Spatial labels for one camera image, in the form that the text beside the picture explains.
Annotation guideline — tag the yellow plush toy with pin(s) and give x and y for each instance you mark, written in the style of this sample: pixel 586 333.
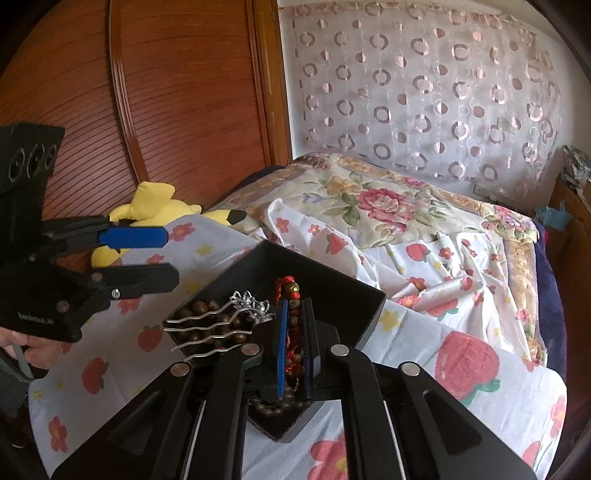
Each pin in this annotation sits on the yellow plush toy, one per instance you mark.
pixel 152 205

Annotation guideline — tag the pile of printed papers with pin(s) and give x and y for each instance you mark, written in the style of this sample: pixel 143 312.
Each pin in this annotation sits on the pile of printed papers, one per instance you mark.
pixel 579 168

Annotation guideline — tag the person's left hand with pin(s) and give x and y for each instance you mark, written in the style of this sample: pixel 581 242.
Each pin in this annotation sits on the person's left hand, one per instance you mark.
pixel 41 353

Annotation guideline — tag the floral quilt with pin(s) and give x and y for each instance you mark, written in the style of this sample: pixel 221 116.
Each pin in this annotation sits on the floral quilt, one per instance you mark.
pixel 383 203

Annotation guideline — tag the silver hair comb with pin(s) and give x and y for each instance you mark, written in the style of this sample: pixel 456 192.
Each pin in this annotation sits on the silver hair comb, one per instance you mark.
pixel 207 325

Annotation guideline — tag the wooden wardrobe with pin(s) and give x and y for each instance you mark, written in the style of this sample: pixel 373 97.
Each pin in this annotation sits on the wooden wardrobe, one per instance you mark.
pixel 184 92

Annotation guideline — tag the teal cloth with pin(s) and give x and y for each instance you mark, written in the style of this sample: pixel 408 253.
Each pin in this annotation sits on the teal cloth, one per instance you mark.
pixel 554 217

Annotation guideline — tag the navy blue blanket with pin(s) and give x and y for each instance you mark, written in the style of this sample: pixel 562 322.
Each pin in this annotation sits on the navy blue blanket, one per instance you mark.
pixel 549 286

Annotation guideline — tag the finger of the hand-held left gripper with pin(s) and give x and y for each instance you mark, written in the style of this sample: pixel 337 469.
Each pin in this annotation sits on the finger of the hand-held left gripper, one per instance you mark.
pixel 134 237
pixel 143 279

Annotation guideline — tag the black square box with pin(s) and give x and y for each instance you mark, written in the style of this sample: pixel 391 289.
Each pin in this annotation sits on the black square box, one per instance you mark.
pixel 341 300

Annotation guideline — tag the circle patterned sheer curtain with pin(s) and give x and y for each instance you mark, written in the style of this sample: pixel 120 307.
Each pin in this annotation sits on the circle patterned sheer curtain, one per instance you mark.
pixel 415 92

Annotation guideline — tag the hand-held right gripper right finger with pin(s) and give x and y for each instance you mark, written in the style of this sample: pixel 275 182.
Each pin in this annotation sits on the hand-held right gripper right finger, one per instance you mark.
pixel 310 350

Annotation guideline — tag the wooden side cabinet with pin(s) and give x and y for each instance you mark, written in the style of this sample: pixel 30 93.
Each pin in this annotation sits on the wooden side cabinet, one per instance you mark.
pixel 575 267

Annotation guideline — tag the wall socket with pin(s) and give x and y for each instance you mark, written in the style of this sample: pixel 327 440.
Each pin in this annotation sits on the wall socket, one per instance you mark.
pixel 484 190

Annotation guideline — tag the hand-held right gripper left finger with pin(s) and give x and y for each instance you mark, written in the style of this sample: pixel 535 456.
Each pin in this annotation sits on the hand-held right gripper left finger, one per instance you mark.
pixel 281 350

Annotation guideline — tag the strawberry flower print bedsheet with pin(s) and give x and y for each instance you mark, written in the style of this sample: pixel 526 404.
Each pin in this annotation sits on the strawberry flower print bedsheet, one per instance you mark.
pixel 461 360

